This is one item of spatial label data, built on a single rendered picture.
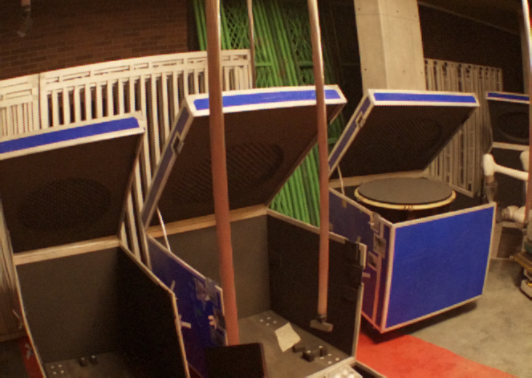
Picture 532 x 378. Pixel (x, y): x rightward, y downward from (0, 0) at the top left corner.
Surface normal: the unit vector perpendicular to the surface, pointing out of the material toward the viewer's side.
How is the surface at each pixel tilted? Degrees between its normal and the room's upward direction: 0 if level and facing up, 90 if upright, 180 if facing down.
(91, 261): 90
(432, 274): 90
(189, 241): 90
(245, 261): 90
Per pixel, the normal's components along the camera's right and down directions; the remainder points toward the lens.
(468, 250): 0.25, 0.22
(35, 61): 0.58, 0.16
